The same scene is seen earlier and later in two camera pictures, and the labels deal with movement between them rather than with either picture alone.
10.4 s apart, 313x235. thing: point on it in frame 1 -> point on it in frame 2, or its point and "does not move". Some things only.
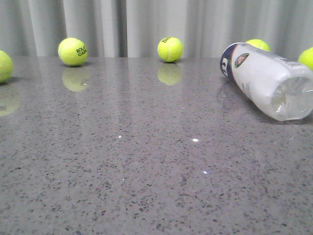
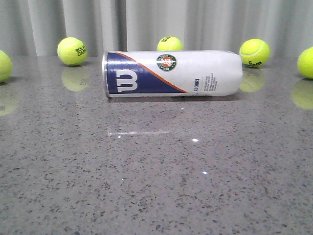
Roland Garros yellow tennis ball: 73,51 does not move
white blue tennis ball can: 281,87 -> 172,73
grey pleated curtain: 134,28 does not move
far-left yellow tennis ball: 6,67 does not move
